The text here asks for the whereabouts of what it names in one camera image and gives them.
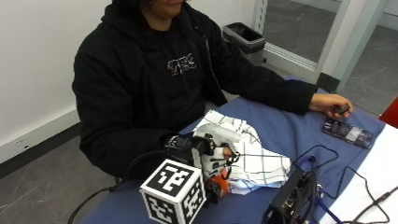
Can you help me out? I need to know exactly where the white sheet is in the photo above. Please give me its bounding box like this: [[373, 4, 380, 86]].
[[316, 123, 398, 224]]

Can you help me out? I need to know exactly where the glass door with pale frame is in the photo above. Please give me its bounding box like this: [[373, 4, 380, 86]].
[[251, 0, 398, 94]]

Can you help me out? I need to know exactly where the white cube of black markers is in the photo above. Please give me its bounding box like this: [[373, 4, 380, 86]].
[[139, 159, 207, 224]]

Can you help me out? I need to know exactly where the thin black cable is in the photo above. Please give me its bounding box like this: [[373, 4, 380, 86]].
[[291, 144, 398, 224]]

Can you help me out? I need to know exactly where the small black object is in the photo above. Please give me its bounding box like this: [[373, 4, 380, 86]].
[[331, 105, 351, 115]]

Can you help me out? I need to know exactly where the the person in black hoodie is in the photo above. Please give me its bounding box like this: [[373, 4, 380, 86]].
[[70, 0, 319, 180]]

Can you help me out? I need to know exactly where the blue cord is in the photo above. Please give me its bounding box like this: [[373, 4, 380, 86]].
[[295, 155, 346, 224]]

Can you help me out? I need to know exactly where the thick black cable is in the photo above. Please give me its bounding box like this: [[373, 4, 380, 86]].
[[66, 149, 169, 224]]

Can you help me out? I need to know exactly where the blue tablecloth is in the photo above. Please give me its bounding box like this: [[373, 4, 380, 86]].
[[78, 76, 388, 224]]

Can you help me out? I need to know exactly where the red chair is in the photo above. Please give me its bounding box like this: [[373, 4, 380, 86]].
[[377, 96, 398, 129]]

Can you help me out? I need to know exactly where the black trash bin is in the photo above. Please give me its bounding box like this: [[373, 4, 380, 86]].
[[220, 21, 267, 67]]

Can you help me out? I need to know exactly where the white checkered cloth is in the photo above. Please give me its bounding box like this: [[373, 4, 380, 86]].
[[192, 109, 292, 196]]

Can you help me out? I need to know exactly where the black electronics box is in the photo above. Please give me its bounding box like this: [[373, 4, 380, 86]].
[[260, 167, 320, 224]]

